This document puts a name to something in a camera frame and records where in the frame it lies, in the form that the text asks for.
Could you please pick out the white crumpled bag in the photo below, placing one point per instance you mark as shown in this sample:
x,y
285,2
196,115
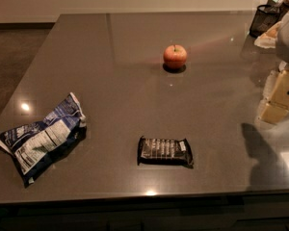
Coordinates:
x,y
268,39

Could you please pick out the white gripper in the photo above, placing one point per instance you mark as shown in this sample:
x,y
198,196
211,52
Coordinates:
x,y
277,106

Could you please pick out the black mesh cup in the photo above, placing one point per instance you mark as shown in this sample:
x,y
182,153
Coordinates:
x,y
265,17

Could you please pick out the blue white chip bag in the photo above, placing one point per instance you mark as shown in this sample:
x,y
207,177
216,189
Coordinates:
x,y
35,147

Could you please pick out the red apple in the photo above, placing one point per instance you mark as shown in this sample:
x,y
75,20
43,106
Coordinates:
x,y
175,56

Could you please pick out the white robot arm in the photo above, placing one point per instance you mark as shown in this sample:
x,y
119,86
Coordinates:
x,y
282,41

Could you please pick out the black rxbar chocolate bar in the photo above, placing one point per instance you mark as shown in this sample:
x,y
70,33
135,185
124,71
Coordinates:
x,y
165,152

